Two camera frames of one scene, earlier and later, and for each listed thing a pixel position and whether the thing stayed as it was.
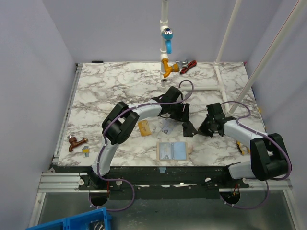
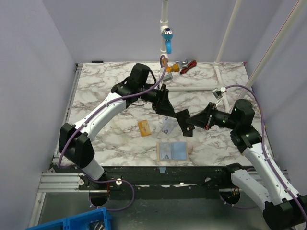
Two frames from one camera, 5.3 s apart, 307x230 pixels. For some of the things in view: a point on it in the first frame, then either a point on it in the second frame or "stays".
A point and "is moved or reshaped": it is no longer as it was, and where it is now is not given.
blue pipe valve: [167, 34] stays
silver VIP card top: [165, 150] stays
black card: [187, 132] is moved or reshaped
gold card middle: [144, 128] stays
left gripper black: [183, 115] -> [163, 106]
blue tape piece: [162, 169] stays
